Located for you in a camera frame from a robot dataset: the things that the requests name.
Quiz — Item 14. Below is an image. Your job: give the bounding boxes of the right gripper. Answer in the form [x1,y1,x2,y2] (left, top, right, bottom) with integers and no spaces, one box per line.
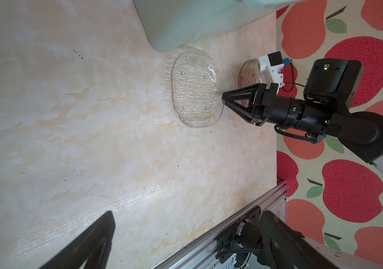
[222,59,380,144]

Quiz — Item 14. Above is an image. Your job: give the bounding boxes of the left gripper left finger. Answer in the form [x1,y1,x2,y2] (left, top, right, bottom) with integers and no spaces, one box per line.
[41,211,115,269]

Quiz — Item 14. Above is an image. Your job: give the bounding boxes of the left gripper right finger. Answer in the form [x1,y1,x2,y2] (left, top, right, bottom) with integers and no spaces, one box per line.
[259,211,336,269]

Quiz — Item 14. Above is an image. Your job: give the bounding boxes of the grey glass plate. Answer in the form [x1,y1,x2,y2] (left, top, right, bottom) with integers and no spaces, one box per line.
[238,59,263,88]

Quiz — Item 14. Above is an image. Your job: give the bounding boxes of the clear glass plate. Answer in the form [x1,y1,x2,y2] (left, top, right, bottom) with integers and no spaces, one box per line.
[165,46,224,129]

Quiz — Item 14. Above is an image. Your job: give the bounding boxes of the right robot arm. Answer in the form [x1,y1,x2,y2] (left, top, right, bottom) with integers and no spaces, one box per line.
[222,59,383,173]

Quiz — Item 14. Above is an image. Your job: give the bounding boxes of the mint green plastic bin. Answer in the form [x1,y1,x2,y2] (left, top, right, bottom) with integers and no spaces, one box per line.
[134,0,297,52]

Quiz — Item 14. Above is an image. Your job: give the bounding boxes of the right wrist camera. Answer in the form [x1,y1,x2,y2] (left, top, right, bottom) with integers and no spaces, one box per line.
[257,51,291,87]

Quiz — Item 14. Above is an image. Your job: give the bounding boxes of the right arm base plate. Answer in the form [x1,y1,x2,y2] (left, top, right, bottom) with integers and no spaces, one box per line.
[216,206,262,269]

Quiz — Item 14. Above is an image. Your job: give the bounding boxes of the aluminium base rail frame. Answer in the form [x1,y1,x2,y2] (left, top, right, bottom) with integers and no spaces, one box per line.
[155,179,286,269]

